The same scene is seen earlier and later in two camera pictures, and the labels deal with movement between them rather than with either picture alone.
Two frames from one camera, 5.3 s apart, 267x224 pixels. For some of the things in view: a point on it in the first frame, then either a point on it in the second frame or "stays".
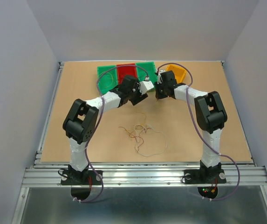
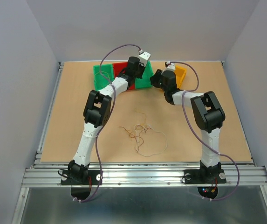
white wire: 155,131 stays
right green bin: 147,69 stays
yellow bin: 180,73 stays
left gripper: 140,97 -> 142,67
